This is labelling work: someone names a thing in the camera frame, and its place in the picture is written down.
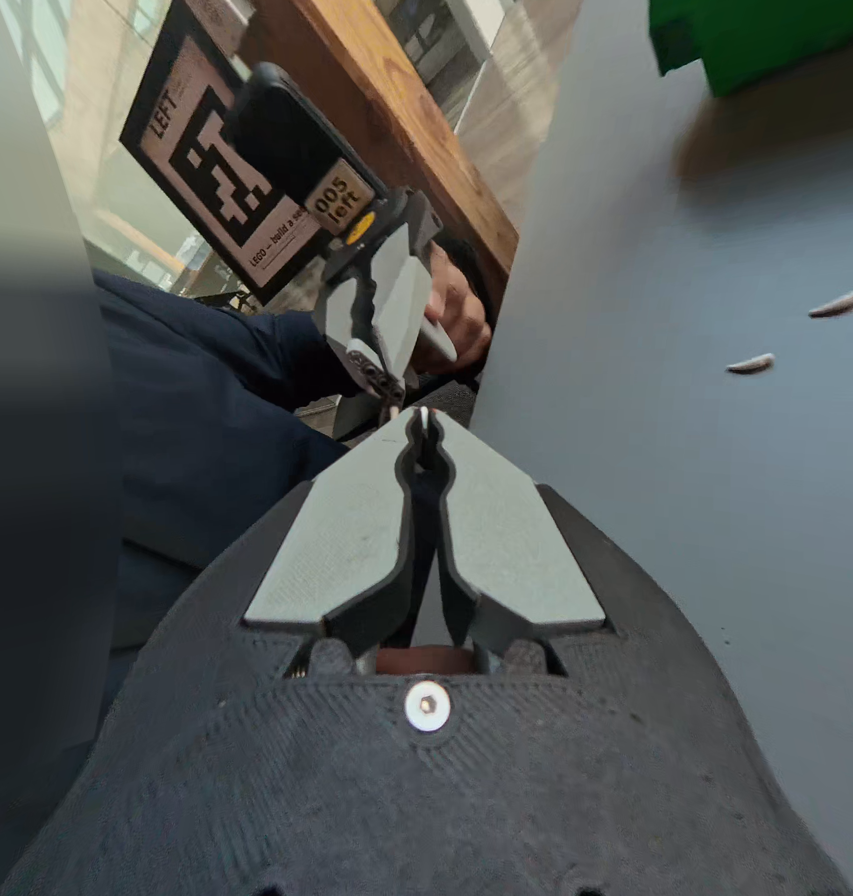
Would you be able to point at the green plastic bin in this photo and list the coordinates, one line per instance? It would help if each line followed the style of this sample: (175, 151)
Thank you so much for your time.
(769, 35)

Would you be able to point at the person's left forearm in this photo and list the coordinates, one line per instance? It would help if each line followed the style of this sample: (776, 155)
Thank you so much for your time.
(223, 336)

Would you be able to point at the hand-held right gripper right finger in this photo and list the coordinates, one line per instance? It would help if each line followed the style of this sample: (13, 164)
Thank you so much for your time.
(517, 553)

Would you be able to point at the grey bent lego beam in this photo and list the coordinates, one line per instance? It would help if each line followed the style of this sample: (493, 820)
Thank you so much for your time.
(370, 376)

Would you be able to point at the person's torso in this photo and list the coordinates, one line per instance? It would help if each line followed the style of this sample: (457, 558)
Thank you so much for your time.
(209, 476)

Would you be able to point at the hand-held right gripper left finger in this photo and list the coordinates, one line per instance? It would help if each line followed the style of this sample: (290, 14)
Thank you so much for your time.
(335, 546)

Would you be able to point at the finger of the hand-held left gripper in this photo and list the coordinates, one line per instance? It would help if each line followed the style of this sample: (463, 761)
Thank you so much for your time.
(402, 301)
(339, 315)

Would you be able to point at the white lego tooth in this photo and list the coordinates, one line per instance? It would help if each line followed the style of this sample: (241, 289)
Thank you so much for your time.
(395, 413)
(750, 364)
(424, 418)
(838, 304)

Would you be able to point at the wooden post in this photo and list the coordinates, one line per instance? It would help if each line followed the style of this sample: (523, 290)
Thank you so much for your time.
(398, 105)

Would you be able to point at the person's left hand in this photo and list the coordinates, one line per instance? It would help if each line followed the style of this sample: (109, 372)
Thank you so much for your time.
(461, 329)

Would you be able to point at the framed marker code sign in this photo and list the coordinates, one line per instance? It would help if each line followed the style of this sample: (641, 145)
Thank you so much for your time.
(188, 112)

